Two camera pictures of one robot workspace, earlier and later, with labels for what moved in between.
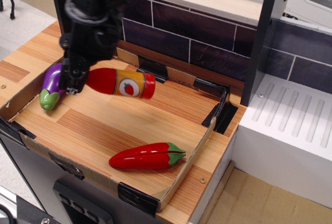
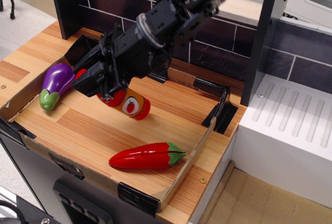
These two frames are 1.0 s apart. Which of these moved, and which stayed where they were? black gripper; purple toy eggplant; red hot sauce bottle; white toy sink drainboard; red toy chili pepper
Moved: red hot sauce bottle; black gripper
Stayed: purple toy eggplant; white toy sink drainboard; red toy chili pepper
